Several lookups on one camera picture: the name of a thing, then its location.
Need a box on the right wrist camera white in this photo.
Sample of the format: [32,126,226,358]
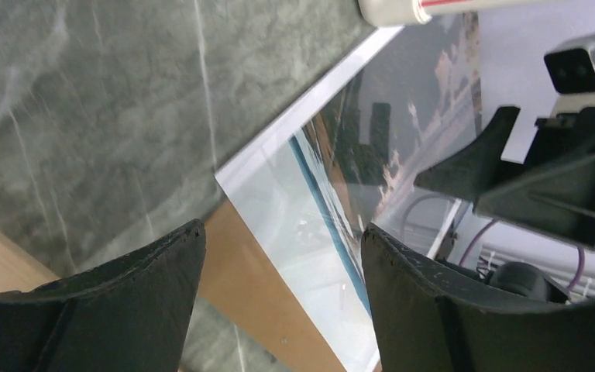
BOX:
[543,33,595,116]

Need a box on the aluminium extrusion rail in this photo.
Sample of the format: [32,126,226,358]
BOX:
[480,244,595,302]

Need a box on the glossy landscape photo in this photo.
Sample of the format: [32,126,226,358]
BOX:
[216,12,481,371]

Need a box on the brown backing board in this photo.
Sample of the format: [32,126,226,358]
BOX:
[197,200,383,372]

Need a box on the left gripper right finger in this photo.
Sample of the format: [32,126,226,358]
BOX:
[361,225,595,371]

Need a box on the white PVC pipe stand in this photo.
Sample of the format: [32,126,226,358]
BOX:
[358,0,543,27]

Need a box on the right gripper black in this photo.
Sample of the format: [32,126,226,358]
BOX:
[414,106,595,251]

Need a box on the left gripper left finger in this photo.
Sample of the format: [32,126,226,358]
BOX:
[0,219,206,371]

